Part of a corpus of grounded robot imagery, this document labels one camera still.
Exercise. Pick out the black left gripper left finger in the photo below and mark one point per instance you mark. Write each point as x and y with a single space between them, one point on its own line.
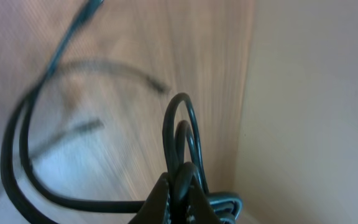
155 209

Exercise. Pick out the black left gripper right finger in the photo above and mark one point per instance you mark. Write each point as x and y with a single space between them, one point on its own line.
198 210

